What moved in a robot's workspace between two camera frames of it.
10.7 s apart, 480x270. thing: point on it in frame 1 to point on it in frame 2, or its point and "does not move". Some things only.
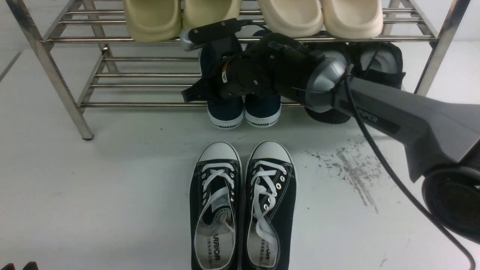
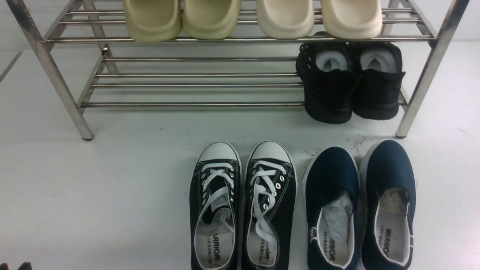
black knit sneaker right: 379,62 does not move
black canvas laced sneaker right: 270,194 does not move
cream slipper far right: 353,19 does not move
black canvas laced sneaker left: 215,204 does not move
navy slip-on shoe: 261,111 to 387,194
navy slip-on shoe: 227,112 to 332,201
